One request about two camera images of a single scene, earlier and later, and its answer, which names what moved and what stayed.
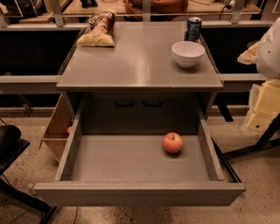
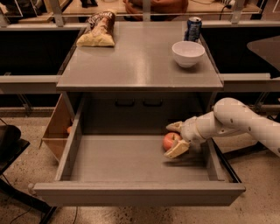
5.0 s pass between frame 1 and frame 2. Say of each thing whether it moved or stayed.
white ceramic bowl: stayed
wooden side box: stayed
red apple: stayed
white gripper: moved
